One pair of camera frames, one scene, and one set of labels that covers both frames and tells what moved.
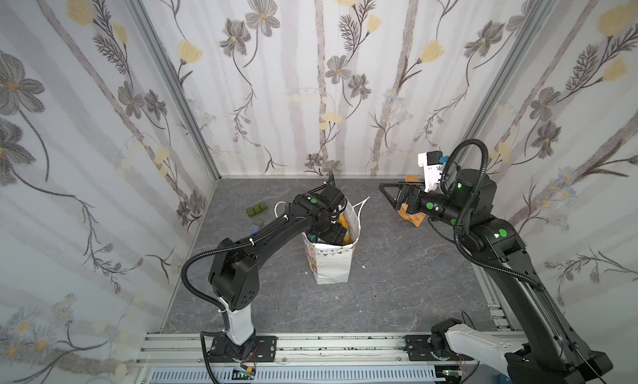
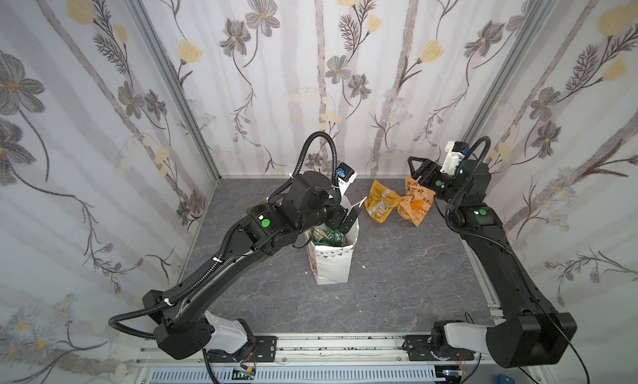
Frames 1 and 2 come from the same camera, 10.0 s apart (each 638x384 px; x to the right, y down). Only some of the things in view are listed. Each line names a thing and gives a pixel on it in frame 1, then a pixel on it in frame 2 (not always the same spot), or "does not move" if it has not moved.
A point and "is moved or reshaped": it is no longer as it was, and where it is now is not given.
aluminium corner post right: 512,65 does not move
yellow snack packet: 342,220 is moved or reshaped
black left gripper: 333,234 -> 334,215
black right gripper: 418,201 -> 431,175
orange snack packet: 417,219 does not move
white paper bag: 333,263 does not move
